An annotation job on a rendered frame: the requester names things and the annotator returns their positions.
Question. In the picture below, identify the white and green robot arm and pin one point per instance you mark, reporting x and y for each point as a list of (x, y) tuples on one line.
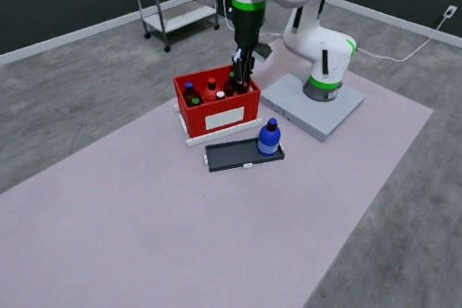
[(330, 52)]

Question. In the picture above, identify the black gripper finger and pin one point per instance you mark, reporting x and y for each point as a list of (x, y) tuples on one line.
[(249, 67), (239, 66)]

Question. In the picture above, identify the dark brown bottle with white cap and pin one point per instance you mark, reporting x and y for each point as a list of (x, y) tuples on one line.
[(220, 96)]

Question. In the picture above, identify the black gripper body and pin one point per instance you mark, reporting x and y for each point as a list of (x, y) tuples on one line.
[(244, 38)]

